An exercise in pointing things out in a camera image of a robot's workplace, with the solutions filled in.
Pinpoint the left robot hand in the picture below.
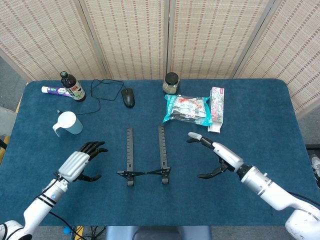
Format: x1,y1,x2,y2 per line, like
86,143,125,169
55,141,109,183

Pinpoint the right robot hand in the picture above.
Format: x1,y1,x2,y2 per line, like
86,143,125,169
186,131,245,180

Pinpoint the black folding stand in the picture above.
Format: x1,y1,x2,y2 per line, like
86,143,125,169
116,126,172,187

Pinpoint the floral paper carton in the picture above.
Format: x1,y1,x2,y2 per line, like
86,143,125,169
207,86,226,134

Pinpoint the teal snack bag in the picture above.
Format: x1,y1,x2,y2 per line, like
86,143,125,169
162,94,214,126

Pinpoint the dark tea bottle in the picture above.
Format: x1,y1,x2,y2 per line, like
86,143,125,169
60,71,87,103

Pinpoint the white purple toothpaste tube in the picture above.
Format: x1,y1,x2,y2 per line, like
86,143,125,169
41,86,72,97

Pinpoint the blue felt table cloth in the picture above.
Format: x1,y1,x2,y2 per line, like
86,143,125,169
0,78,317,227

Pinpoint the black computer mouse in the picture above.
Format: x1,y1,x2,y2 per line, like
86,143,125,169
121,88,136,109

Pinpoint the grey sneaker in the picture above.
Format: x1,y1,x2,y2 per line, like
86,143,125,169
309,154,320,182

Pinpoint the glass jar black lid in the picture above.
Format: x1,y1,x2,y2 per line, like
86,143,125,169
162,72,181,95

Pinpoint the bamboo folding screen panel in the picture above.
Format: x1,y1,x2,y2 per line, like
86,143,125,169
0,0,112,82
167,0,272,80
78,0,173,80
231,0,320,120

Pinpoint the light blue handled cup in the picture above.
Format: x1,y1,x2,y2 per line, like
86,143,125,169
52,111,84,138

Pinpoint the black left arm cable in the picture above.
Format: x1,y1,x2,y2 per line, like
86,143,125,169
48,211,78,240

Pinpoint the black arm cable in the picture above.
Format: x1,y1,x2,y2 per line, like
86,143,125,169
286,191,316,203
48,211,78,240

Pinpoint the black mouse cable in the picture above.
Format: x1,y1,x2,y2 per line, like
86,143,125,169
56,78,125,116

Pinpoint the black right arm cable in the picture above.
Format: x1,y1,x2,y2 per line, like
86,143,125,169
286,191,316,203

